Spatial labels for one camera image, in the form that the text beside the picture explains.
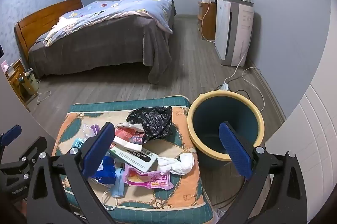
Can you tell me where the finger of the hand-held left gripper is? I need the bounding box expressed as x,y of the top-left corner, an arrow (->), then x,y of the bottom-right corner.
0,125 -> 48,170

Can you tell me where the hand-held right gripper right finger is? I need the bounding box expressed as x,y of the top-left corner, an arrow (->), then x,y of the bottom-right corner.
218,121 -> 308,224

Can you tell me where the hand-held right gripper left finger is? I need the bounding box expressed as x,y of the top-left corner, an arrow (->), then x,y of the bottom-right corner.
26,122 -> 116,224

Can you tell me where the blue plastic packet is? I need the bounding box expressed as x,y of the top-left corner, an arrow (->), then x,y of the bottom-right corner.
91,156 -> 116,185

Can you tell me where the blue face mask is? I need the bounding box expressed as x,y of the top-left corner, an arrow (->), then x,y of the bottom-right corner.
101,169 -> 126,210

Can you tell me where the teal bucket with yellow rim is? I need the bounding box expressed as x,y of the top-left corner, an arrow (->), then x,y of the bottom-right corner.
187,91 -> 264,169

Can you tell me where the white tissue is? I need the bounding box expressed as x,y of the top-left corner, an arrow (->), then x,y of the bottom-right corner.
157,152 -> 195,175

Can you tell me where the black plastic bag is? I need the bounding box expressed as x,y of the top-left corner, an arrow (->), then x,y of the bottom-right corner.
126,106 -> 173,143

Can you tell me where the small teal packet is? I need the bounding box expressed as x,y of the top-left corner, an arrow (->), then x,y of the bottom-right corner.
73,138 -> 86,150

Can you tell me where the clear plastic wrapper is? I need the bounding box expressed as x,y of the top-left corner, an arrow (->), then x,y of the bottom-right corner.
80,123 -> 99,143

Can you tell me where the grey cabinet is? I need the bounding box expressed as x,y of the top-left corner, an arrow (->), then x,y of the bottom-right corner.
0,66 -> 57,142

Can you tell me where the red and white snack packet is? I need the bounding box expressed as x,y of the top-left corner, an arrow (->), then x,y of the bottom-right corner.
114,121 -> 148,151

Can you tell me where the white and green box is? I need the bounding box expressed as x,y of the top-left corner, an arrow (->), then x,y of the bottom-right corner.
108,144 -> 158,172

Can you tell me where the wooden nightstand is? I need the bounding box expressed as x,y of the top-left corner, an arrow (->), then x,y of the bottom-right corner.
4,60 -> 31,112

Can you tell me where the small lined waste bin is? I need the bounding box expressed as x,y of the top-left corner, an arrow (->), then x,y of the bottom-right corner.
20,68 -> 39,96

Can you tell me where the pink snack packet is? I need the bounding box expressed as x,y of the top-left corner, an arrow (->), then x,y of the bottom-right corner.
124,163 -> 171,191

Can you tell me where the white wardrobe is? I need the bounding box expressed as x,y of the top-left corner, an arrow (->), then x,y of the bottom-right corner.
263,82 -> 337,224

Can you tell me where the patterned teal and orange cushion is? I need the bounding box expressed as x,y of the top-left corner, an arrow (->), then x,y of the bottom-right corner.
51,95 -> 214,224

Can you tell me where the bed with grey blanket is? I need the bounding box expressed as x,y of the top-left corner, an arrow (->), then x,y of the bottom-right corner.
28,0 -> 177,80

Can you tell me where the white floral cloth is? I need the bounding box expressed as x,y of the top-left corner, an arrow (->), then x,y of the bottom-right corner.
43,16 -> 78,47

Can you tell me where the white air purifier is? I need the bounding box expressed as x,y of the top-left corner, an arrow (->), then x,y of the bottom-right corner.
214,0 -> 255,67

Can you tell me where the wooden cabinet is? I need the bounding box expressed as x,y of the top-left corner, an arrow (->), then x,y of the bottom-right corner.
197,0 -> 218,41

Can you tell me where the blue printed quilt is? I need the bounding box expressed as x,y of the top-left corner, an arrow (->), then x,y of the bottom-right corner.
43,0 -> 174,47

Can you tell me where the thin white floor cable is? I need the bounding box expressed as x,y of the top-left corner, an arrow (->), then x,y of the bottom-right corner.
35,90 -> 51,105

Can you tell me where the black cable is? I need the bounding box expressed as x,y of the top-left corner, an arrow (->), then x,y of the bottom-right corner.
229,88 -> 254,95

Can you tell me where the white looped cable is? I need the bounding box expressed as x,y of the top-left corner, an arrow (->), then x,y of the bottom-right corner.
241,67 -> 265,112

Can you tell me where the white power cable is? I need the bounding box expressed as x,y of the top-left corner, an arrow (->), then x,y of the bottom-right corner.
224,27 -> 252,86

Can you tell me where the wooden bed frame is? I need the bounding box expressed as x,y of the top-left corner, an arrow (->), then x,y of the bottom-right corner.
14,0 -> 84,64

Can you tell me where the white charger cable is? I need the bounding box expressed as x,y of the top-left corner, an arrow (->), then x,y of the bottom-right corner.
201,0 -> 239,42

